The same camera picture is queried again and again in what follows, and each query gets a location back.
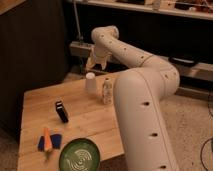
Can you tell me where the blue sponge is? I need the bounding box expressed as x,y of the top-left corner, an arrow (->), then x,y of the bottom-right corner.
37,134 -> 62,151

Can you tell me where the black eraser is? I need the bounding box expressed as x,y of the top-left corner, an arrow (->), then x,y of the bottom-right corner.
55,101 -> 69,123

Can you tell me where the orange carrot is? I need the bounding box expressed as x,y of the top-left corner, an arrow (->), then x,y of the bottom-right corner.
44,127 -> 53,152

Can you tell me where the white ceramic cup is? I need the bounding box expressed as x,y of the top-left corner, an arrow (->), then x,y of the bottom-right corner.
85,72 -> 97,93

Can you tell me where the green patterned plate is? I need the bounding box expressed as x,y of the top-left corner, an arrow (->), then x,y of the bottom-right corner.
59,138 -> 100,171

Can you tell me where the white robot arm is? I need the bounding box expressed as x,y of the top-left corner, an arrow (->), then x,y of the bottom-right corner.
87,26 -> 180,171

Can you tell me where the wooden table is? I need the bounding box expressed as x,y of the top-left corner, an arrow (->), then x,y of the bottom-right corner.
18,79 -> 123,171

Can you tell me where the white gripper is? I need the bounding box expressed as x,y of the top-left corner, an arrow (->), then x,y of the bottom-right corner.
86,45 -> 112,70

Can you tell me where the metal vertical pole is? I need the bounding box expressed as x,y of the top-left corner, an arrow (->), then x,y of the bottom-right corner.
73,0 -> 83,44

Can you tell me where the metal shelf rail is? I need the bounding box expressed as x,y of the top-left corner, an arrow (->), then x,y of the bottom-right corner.
70,41 -> 213,82

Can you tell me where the small clear plastic bottle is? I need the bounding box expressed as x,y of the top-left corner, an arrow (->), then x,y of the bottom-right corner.
102,78 -> 112,104

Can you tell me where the black cable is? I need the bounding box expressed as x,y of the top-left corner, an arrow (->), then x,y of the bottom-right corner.
199,96 -> 213,171

